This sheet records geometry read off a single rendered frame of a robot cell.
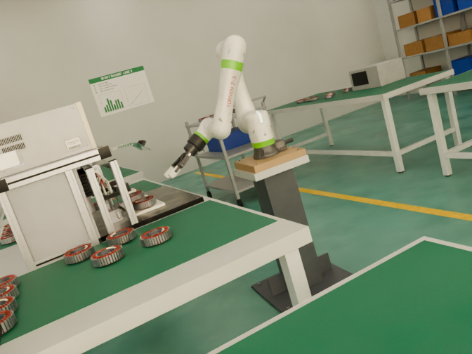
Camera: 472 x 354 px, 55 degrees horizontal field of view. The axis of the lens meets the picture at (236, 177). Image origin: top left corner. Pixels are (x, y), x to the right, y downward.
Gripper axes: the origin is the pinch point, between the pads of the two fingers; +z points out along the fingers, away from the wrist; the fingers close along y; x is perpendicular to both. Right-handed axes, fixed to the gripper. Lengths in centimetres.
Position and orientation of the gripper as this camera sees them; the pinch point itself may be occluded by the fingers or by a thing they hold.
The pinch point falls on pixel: (168, 175)
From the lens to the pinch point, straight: 244.2
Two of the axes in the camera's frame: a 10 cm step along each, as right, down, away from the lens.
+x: -7.1, -6.5, -2.7
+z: -6.1, 7.6, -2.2
